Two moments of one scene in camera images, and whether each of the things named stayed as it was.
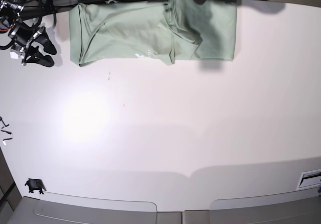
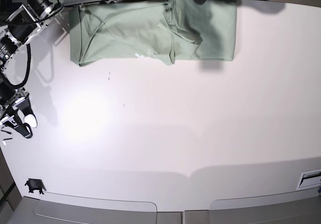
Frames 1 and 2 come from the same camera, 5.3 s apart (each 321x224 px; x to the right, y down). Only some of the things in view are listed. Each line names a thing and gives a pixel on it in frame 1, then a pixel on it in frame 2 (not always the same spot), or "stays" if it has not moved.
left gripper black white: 23,37 -> 29,117
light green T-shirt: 179,28 stays
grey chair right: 298,207 stays
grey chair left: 47,208 stays
